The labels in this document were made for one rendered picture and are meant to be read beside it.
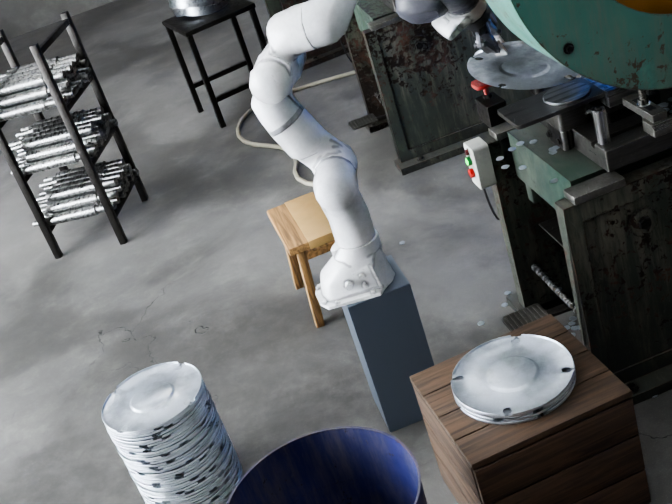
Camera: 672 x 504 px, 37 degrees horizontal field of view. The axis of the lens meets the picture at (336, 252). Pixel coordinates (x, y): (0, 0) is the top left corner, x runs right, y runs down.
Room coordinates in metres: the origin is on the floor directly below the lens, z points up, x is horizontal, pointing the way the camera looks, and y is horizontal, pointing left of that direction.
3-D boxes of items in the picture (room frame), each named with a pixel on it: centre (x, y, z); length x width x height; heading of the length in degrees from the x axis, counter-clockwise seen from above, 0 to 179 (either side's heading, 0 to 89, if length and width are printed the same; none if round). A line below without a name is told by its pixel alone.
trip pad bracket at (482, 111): (2.69, -0.56, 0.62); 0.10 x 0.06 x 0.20; 6
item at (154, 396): (2.31, 0.61, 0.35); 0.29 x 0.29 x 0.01
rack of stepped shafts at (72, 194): (4.32, 1.00, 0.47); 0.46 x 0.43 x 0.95; 76
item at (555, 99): (2.38, -0.65, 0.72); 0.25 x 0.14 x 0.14; 96
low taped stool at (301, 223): (3.09, 0.05, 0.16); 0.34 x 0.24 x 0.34; 7
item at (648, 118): (2.23, -0.84, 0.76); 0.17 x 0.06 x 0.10; 6
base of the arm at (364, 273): (2.36, -0.02, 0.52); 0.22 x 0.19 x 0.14; 95
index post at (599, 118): (2.21, -0.72, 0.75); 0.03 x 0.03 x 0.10; 6
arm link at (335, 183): (2.33, -0.06, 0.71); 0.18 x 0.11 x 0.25; 168
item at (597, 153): (2.40, -0.83, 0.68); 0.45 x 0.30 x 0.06; 6
